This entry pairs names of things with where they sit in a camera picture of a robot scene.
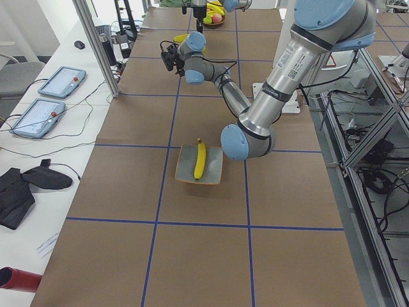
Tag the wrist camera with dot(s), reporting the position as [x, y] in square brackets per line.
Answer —
[171, 58]

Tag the teach pendant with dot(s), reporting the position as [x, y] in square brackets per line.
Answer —
[38, 119]
[63, 82]

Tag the wicker fruit basket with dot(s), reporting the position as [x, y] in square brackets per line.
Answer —
[211, 13]

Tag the computer mouse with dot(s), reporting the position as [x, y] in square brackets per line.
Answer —
[79, 44]

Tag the red cylinder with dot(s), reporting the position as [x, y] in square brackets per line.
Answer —
[19, 280]

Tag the grey square plate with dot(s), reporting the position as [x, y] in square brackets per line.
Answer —
[187, 161]

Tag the black bottle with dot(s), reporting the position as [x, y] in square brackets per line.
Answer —
[108, 49]

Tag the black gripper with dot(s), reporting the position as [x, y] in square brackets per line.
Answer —
[199, 13]

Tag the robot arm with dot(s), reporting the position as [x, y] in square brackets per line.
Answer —
[318, 27]
[229, 6]

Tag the red apple lower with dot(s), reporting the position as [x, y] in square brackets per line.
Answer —
[217, 18]

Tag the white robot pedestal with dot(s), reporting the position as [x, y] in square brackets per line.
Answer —
[276, 80]

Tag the teach pendant near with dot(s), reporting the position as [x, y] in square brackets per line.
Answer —
[38, 119]

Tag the black cloth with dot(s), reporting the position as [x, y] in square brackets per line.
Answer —
[16, 196]

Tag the yellow banana in basket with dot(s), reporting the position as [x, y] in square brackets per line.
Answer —
[216, 6]

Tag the teach pendant far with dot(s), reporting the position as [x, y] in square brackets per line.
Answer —
[63, 82]

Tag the green pear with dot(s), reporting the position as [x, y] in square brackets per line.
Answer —
[208, 19]

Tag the yellow banana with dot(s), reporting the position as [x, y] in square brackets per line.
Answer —
[216, 6]
[201, 159]
[180, 38]

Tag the aluminium frame post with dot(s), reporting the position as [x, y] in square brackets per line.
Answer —
[86, 20]

